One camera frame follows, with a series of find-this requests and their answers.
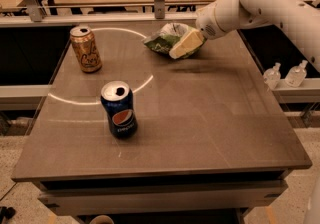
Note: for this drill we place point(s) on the blue Pepsi can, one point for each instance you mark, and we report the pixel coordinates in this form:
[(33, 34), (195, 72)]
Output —
[(117, 100)]

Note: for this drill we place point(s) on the green jalapeno chip bag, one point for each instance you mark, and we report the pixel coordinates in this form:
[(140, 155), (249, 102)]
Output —
[(164, 39)]

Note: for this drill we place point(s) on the clear sanitizer bottle left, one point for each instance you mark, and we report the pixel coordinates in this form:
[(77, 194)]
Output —
[(272, 76)]

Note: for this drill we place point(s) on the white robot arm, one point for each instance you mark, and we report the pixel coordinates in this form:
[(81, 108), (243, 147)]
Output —
[(299, 21)]

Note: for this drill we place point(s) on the clear sanitizer bottle right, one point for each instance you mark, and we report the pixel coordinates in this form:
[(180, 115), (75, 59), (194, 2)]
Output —
[(296, 74)]

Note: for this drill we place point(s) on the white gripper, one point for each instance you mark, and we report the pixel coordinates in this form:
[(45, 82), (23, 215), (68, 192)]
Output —
[(207, 22)]

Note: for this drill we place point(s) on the grey table drawer frame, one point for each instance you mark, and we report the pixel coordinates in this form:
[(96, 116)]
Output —
[(162, 193)]

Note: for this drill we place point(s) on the gold LaCroix can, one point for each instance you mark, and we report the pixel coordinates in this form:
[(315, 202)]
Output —
[(85, 48)]

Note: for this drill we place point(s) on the clear sanitizer bottle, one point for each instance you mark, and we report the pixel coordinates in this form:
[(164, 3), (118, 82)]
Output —
[(296, 74), (272, 76)]

